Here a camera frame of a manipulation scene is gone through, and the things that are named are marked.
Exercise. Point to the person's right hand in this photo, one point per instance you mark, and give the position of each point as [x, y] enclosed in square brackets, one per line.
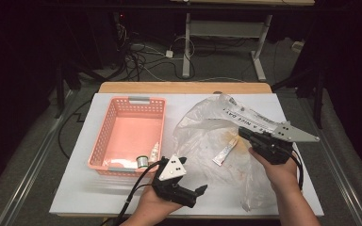
[281, 175]

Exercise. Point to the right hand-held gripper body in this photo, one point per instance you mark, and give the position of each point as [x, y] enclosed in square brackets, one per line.
[276, 150]

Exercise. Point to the pink perforated plastic basket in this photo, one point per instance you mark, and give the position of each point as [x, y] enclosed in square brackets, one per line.
[132, 132]

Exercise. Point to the white dropper bottle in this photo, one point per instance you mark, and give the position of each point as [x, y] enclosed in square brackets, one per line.
[154, 153]

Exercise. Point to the grey metal floor rail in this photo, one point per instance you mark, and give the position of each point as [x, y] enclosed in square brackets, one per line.
[33, 169]
[345, 188]

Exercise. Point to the dark equipment with red light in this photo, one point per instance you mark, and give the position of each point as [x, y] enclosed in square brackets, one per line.
[119, 19]

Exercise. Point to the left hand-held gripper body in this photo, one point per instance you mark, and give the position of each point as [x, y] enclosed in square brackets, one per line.
[172, 169]

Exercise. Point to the person's left hand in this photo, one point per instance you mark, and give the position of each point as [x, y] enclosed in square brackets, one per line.
[157, 205]

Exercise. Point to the white power adapter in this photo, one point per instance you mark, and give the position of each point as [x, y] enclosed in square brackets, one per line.
[169, 54]

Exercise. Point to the white ointment tube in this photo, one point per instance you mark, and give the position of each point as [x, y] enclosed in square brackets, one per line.
[224, 153]

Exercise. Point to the white power strip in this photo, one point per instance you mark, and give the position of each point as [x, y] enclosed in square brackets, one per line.
[298, 46]

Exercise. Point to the white table cover sheet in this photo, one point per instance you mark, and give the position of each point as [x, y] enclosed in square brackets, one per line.
[75, 188]

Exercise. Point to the grey power strip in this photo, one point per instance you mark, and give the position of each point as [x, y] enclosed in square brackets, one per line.
[137, 47]

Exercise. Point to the white bottle with green bands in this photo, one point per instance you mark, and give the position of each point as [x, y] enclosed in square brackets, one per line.
[142, 162]

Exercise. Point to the clear smiley plastic bag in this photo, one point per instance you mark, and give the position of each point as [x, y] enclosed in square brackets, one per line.
[201, 138]

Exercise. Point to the black metal stand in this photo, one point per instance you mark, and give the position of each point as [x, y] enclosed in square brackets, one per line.
[59, 94]
[319, 103]

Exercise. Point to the white framed desk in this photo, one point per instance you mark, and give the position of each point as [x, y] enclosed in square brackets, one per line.
[187, 47]

